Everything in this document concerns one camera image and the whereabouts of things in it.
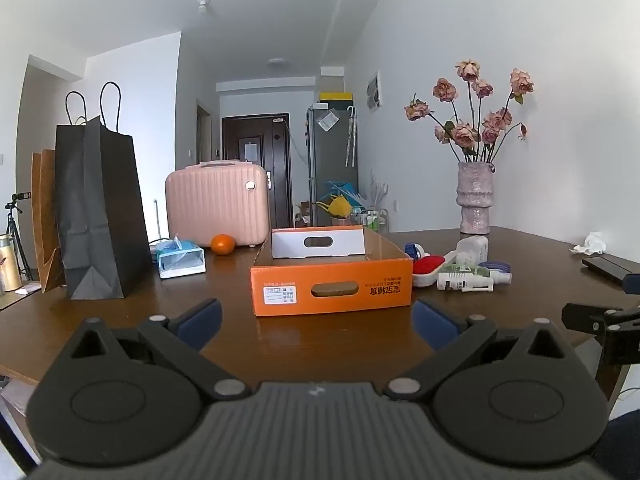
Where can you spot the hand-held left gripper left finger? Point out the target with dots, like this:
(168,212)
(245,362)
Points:
(202,322)

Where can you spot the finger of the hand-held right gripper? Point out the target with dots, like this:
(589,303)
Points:
(582,316)
(633,284)

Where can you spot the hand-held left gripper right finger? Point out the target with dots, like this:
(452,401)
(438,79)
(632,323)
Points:
(435,322)

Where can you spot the white spray bottle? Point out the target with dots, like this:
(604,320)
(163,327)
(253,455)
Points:
(460,280)

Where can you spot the white dish with red pad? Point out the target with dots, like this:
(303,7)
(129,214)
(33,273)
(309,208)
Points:
(427,266)

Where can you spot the green and white packet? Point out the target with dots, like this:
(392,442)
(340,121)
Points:
(462,261)

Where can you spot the purple ridged lid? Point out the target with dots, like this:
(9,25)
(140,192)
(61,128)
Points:
(495,267)

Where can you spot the translucent white plastic bottle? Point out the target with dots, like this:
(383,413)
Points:
(472,247)

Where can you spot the orange cardboard box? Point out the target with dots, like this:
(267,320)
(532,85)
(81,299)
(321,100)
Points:
(300,280)

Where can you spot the black flat case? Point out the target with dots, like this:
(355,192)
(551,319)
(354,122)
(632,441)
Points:
(610,264)

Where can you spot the crumpled white tissue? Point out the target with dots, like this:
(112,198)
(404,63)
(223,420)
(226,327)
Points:
(591,244)

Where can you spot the blue tissue pack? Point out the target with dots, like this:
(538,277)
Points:
(180,260)

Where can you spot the orange fruit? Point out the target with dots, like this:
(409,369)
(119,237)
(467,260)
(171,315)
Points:
(223,244)

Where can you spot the person's dark blue trousers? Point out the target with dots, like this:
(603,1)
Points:
(622,435)

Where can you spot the pink ribbed suitcase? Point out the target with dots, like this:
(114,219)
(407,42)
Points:
(215,205)

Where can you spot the small cart with bottles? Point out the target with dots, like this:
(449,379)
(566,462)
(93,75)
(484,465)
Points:
(372,220)

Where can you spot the pink textured vase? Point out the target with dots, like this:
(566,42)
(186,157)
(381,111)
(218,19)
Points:
(475,200)

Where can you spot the pink bucket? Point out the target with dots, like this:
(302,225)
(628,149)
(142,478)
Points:
(340,221)

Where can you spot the white coral branch decoration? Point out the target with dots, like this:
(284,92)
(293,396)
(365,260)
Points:
(375,192)

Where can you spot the brown cardboard box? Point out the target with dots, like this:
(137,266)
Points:
(303,214)

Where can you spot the yellow watering can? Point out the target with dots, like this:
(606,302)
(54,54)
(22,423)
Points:
(336,206)

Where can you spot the dark brown door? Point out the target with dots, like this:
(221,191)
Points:
(272,180)

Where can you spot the black paper bag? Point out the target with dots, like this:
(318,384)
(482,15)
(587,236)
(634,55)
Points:
(95,200)

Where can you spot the blue plastic item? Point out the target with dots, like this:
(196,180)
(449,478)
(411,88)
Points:
(340,189)

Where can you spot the dried pink roses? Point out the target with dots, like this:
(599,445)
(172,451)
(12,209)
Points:
(467,132)

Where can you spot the brown paper bag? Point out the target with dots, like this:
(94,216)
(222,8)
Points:
(45,210)

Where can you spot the grey refrigerator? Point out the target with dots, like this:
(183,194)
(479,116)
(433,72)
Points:
(327,160)

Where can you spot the gold thermos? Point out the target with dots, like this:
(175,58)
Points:
(9,265)

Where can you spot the white folded umbrella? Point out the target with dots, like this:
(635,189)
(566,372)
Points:
(351,135)

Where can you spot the plastic sleeve with paper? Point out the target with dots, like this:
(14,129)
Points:
(327,121)

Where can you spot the yellow box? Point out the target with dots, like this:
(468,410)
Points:
(335,96)

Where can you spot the round ceiling lamp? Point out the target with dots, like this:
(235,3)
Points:
(277,62)

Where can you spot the white ceiling lamp socket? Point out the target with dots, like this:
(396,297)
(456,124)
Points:
(203,6)

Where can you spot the black tripod with camera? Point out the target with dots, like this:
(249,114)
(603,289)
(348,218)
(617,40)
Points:
(15,220)

